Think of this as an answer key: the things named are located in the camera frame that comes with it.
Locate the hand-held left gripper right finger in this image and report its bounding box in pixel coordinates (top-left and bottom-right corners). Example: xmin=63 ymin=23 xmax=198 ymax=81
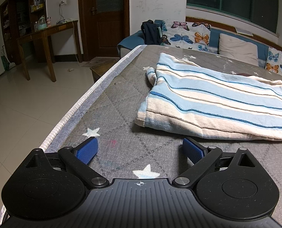
xmin=172 ymin=137 xmax=259 ymax=188

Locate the blue sofa bench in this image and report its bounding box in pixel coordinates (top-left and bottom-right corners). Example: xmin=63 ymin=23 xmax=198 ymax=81
xmin=117 ymin=16 xmax=282 ymax=76

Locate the white power cable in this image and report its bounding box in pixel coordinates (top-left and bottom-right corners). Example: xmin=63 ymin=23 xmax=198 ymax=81
xmin=58 ymin=5 xmax=83 ymax=63

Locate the beige pillow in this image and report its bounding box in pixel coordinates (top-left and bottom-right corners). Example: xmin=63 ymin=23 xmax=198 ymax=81
xmin=218 ymin=33 xmax=259 ymax=66

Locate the book on windowsill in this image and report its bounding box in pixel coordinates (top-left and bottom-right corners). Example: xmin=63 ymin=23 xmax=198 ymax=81
xmin=234 ymin=27 xmax=254 ymax=36

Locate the small wooden stool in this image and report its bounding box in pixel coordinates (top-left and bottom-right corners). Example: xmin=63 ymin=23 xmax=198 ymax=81
xmin=90 ymin=61 xmax=118 ymax=84

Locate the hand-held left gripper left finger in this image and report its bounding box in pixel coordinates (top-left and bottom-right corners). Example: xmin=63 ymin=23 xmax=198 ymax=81
xmin=25 ymin=137 xmax=109 ymax=188

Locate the doormat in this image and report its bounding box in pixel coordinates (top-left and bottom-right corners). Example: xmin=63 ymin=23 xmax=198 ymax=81
xmin=80 ymin=57 xmax=118 ymax=67

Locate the wooden shelf cabinet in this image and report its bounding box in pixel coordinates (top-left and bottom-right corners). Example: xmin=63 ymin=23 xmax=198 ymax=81
xmin=0 ymin=0 xmax=46 ymax=65

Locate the butterfly print cushion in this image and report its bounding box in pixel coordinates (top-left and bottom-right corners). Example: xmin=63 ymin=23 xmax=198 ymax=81
xmin=160 ymin=20 xmax=212 ymax=52
xmin=265 ymin=47 xmax=282 ymax=76

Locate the brown wooden door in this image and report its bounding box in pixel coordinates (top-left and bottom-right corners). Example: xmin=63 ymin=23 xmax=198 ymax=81
xmin=78 ymin=0 xmax=131 ymax=63

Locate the wooden desk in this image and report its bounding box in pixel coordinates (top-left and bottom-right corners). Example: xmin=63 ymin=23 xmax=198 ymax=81
xmin=16 ymin=20 xmax=83 ymax=82

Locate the gray star print mat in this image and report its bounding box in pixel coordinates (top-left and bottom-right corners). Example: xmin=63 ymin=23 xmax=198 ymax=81
xmin=40 ymin=45 xmax=282 ymax=219

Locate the blue white striped sweater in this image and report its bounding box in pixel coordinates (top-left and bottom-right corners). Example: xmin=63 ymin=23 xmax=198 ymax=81
xmin=134 ymin=52 xmax=282 ymax=141

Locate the broom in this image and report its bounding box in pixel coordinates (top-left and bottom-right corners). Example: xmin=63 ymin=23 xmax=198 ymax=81
xmin=0 ymin=45 xmax=16 ymax=71

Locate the dark blue backpack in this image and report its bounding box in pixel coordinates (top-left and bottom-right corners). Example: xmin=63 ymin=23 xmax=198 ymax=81
xmin=141 ymin=20 xmax=164 ymax=45

